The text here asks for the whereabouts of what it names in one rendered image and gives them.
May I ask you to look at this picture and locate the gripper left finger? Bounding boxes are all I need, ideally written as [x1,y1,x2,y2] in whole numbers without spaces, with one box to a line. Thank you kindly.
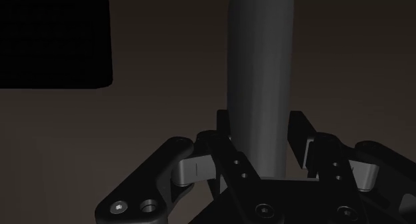
[95,110,283,224]

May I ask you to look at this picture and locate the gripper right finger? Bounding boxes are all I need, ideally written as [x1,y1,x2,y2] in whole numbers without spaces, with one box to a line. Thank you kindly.
[287,111,416,224]

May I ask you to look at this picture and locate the grey cylinder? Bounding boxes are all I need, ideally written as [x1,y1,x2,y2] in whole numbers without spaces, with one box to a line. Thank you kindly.
[227,0,296,180]

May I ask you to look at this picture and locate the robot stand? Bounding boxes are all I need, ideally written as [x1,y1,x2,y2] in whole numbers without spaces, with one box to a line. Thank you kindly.
[0,0,113,89]

